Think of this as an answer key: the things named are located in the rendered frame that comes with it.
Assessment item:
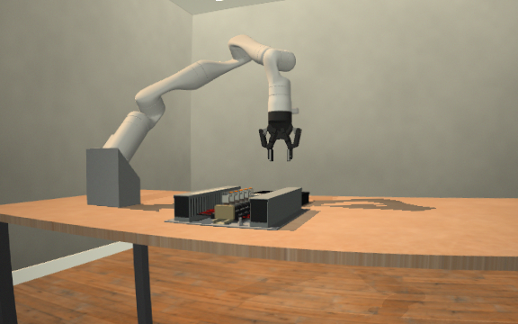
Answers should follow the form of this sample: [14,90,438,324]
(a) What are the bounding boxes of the black tray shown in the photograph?
[254,191,309,205]

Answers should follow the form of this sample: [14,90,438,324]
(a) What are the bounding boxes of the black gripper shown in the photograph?
[259,111,301,161]

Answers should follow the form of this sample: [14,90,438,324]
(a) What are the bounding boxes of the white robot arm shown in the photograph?
[103,35,296,162]

